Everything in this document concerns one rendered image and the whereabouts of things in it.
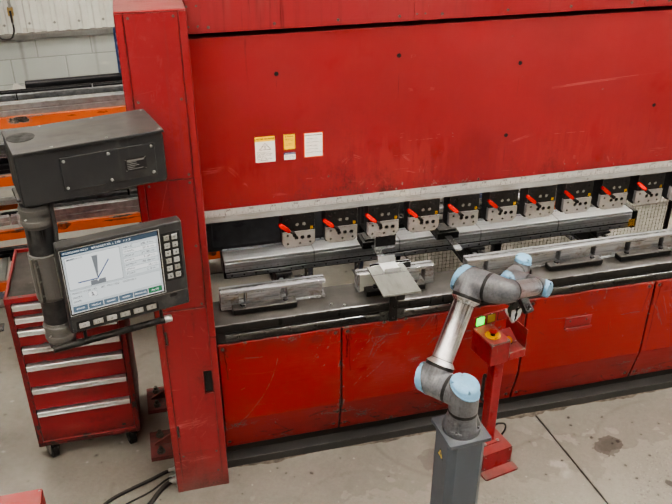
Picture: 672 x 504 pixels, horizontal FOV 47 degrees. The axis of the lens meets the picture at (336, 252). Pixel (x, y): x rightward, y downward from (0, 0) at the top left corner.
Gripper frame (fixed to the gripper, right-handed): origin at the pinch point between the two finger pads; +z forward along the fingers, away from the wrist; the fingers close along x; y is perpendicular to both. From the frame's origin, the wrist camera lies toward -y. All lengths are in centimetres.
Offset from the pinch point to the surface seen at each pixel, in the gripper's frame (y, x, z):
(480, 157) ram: 43, 0, -65
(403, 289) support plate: 26, 46, -14
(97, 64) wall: 470, 100, 26
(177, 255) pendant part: 24, 148, -60
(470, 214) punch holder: 40, 3, -36
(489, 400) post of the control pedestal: -2.9, 7.9, 44.8
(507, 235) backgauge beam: 58, -38, -4
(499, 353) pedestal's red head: -6.1, 10.5, 11.1
